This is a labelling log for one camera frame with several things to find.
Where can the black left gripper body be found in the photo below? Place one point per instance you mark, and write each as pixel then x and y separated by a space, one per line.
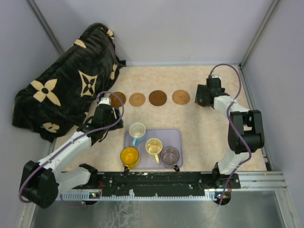
pixel 113 118

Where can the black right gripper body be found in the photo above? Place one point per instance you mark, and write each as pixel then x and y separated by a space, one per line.
pixel 202 90

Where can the light woven coaster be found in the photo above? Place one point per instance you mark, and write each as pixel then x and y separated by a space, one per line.
pixel 181 97

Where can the white and blue mug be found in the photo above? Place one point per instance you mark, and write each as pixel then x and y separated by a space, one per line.
pixel 138 132

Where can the light wooden coaster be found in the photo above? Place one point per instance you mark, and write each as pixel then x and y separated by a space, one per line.
pixel 137 99

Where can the yellow mug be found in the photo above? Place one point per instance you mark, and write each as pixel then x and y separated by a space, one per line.
pixel 130 158

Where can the dark brown round coaster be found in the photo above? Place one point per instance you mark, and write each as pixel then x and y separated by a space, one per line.
pixel 157 98

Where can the cream mug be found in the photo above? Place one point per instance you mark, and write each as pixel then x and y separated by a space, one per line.
pixel 154 148

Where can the purple mug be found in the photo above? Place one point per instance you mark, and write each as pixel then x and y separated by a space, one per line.
pixel 169 157

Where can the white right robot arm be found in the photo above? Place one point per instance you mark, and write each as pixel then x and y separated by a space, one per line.
pixel 245 131

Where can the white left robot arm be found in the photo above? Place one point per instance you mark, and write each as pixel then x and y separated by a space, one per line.
pixel 43 181

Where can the black floral blanket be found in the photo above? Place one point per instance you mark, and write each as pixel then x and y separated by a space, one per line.
pixel 61 96

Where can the lavender plastic tray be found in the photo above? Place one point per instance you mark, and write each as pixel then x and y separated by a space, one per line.
pixel 168 137

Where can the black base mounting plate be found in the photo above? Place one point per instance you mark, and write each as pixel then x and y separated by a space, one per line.
pixel 149 184

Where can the grey aluminium frame rail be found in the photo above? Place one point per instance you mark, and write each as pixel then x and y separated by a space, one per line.
pixel 262 27

